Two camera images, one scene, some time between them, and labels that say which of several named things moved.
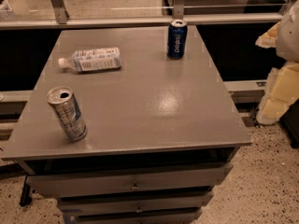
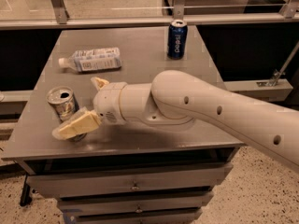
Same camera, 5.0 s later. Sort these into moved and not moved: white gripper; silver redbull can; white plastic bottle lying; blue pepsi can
Moved: white gripper
Not moved: blue pepsi can; white plastic bottle lying; silver redbull can
